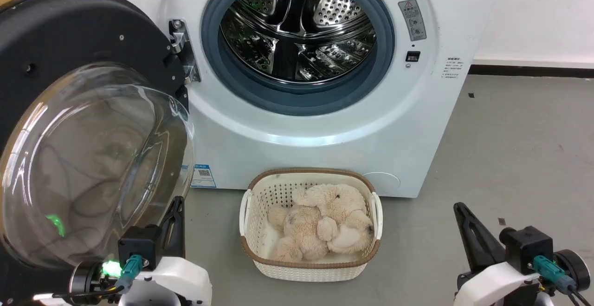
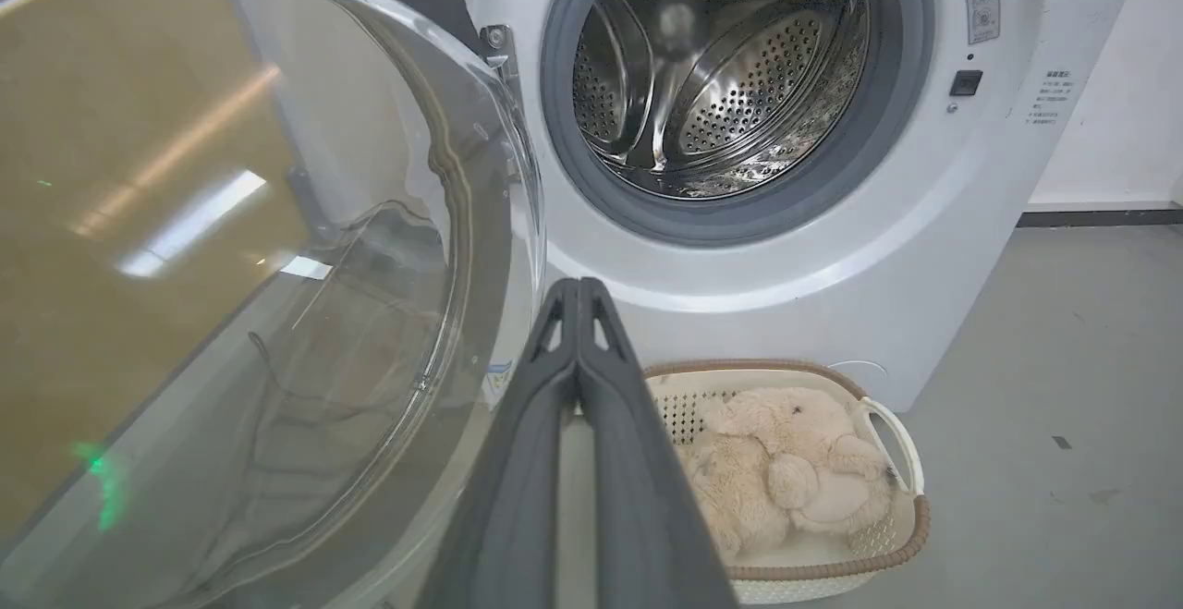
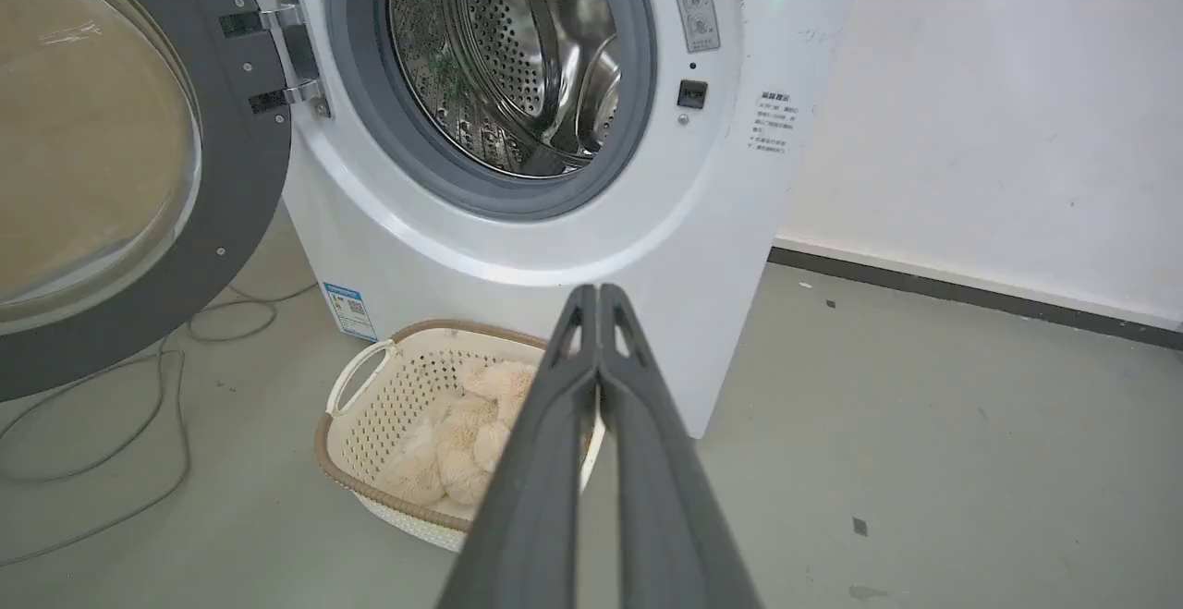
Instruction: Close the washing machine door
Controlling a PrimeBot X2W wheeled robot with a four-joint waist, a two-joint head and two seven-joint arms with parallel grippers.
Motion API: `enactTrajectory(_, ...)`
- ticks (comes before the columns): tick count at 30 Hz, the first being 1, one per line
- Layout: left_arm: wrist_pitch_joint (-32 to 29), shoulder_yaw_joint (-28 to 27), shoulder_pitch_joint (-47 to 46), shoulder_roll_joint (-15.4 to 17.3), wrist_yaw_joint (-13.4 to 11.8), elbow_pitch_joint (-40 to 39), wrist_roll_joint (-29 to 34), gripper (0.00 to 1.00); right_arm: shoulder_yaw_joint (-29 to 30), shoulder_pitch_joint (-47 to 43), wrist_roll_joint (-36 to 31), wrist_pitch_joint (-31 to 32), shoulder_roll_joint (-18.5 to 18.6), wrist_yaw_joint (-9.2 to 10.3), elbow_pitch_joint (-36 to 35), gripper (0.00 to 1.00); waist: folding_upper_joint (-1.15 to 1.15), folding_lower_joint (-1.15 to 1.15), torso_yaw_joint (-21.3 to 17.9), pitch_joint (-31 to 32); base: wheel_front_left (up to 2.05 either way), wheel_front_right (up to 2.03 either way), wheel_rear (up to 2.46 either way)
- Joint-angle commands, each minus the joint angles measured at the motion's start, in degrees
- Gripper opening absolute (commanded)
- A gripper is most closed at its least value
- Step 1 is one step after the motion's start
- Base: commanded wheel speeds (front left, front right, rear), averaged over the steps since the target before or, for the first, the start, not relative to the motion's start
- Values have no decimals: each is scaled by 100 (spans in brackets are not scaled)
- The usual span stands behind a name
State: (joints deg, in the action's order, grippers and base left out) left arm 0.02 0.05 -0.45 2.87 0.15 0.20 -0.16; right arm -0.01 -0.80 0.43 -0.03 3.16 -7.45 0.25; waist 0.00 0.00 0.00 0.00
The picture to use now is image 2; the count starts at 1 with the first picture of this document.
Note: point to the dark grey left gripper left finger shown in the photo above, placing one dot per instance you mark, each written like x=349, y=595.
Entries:
x=518, y=507

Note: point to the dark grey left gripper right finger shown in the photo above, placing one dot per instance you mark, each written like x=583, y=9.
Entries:
x=647, y=517

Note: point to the glass washer door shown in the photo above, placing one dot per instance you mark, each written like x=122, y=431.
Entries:
x=240, y=267

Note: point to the white front-load washing machine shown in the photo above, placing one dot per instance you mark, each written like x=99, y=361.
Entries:
x=832, y=249

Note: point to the metal door hinge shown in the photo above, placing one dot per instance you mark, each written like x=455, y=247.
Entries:
x=497, y=47

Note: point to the black door latch slot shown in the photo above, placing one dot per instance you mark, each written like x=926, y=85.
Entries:
x=966, y=82

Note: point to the cream plush teddy bear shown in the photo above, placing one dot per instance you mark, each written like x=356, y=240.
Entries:
x=786, y=466

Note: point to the white plastic laundry basket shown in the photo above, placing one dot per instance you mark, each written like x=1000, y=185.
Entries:
x=887, y=554

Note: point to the stainless steel perforated drum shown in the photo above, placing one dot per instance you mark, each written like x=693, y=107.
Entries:
x=721, y=64

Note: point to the dark grey wall baseboard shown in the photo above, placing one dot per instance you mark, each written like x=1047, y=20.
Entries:
x=1100, y=217

